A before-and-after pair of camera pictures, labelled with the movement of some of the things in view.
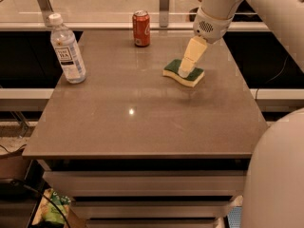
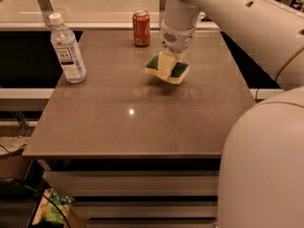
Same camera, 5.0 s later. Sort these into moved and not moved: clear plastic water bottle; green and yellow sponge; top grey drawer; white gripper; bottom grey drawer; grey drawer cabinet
Moved: green and yellow sponge; white gripper
Not moved: clear plastic water bottle; bottom grey drawer; top grey drawer; grey drawer cabinet
